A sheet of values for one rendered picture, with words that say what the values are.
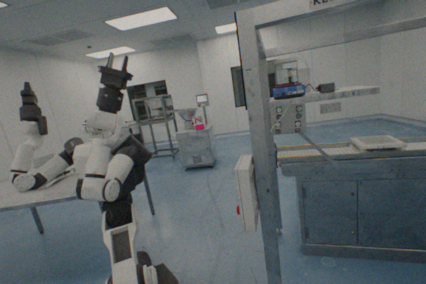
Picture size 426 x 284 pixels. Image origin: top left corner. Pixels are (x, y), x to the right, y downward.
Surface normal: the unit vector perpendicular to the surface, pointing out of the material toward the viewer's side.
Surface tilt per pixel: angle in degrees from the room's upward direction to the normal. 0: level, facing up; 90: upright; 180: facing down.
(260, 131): 90
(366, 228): 90
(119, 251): 50
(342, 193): 90
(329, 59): 90
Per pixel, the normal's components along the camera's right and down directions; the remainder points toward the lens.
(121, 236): 0.15, -0.50
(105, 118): 0.44, 0.16
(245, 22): -0.27, 0.25
